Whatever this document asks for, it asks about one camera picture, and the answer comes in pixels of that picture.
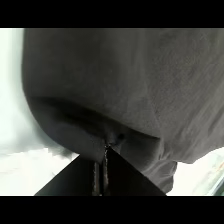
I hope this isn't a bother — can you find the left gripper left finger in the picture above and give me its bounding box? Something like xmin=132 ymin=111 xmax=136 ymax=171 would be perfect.
xmin=34 ymin=153 xmax=102 ymax=197

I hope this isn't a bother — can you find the grey garment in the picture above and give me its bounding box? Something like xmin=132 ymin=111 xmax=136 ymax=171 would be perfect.
xmin=21 ymin=28 xmax=224 ymax=195

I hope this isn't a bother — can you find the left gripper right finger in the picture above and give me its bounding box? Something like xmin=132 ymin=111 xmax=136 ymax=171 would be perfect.
xmin=100 ymin=144 xmax=167 ymax=197

